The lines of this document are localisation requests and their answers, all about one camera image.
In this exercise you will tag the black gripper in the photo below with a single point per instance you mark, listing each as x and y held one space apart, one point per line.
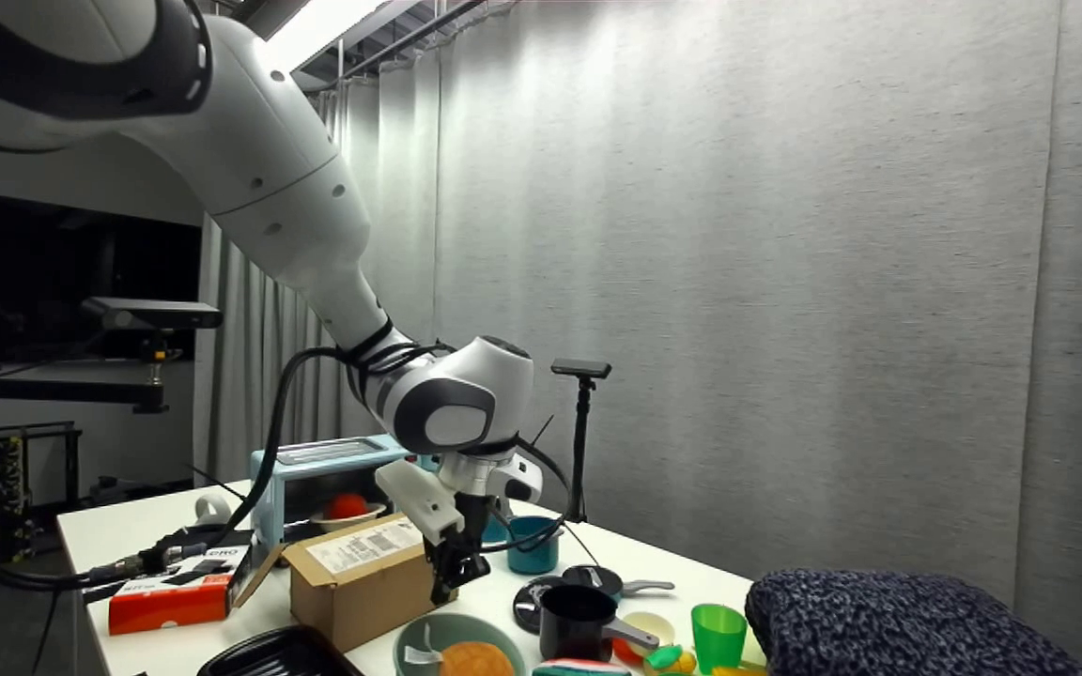
470 523

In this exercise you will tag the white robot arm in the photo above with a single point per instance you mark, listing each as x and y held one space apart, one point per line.
263 162

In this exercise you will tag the green ceramic bowl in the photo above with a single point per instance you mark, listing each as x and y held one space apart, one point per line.
422 641

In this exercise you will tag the small white bowl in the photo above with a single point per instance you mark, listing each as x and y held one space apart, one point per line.
650 626

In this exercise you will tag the teal cup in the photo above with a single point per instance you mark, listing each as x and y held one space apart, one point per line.
530 549

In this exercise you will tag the brown cardboard box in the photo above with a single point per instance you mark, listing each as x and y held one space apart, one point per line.
353 602

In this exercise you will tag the red round object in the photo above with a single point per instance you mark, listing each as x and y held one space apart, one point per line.
346 504

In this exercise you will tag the light blue toaster oven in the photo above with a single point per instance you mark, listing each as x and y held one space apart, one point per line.
318 454

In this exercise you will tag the black plastic tray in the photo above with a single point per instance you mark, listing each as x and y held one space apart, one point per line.
279 659

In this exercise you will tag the yellow green toy fruit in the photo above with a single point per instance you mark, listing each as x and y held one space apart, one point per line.
671 663

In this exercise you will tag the white ball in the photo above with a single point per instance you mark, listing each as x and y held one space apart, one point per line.
211 509

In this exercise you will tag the green plastic cup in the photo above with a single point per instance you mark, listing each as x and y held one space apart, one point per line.
718 641

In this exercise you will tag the small black device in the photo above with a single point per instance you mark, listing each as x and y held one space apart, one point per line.
189 554

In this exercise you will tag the red flat box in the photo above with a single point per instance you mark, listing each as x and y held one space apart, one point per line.
167 604

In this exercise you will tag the dark blue knitted cloth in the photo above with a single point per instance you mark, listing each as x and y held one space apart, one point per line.
891 626

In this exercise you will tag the dark metal rack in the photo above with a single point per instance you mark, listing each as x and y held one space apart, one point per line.
1 488

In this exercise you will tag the ceiling light fixture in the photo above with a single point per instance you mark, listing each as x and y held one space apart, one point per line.
318 25

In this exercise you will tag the black tripod with camera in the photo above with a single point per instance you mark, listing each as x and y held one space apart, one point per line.
580 425

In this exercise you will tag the black wall monitor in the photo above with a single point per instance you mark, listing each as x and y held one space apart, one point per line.
40 274

